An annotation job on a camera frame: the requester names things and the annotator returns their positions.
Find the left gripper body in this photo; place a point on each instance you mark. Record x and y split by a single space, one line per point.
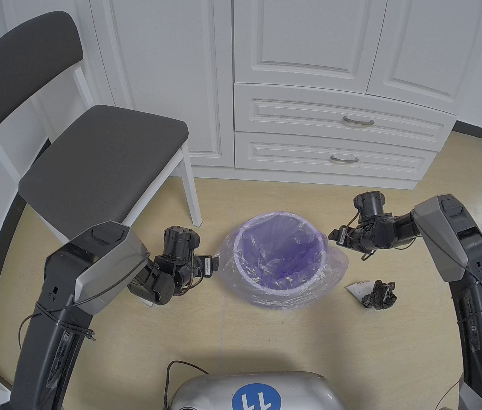
207 267

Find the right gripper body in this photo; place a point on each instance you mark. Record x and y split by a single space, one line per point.
354 237

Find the purple plastic bag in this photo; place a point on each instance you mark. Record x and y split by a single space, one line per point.
275 250

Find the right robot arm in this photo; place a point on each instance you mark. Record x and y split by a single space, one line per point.
450 237

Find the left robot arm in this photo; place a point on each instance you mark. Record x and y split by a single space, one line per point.
96 263

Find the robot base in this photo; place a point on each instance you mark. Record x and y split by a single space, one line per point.
258 393

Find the white trash bin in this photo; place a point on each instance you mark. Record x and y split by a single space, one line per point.
258 286

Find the crumpled black plastic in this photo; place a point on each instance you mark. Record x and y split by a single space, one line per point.
379 296

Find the white paper scrap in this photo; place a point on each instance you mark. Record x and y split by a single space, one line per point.
358 289

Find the white chair with grey padding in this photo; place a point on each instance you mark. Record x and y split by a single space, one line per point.
104 160

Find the white wardrobe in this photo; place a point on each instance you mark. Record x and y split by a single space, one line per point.
300 58

